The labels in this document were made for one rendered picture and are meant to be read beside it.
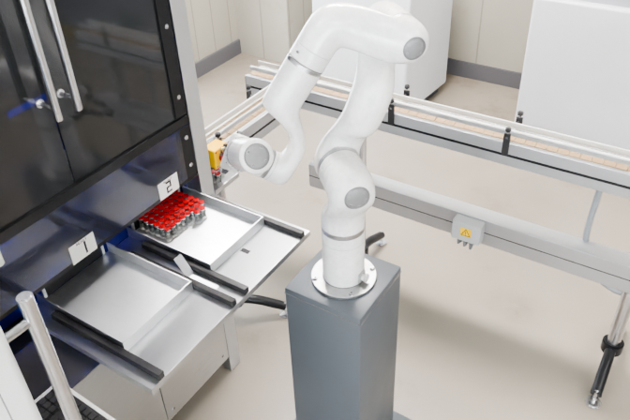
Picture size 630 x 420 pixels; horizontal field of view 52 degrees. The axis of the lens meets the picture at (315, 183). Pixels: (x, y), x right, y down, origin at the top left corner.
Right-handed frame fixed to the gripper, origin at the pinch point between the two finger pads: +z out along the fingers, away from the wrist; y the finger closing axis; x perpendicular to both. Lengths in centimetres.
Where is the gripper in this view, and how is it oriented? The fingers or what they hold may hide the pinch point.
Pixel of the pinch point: (228, 151)
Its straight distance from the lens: 181.6
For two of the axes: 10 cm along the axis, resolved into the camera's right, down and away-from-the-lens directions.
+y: 3.5, -9.3, 0.5
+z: -3.4, -0.8, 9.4
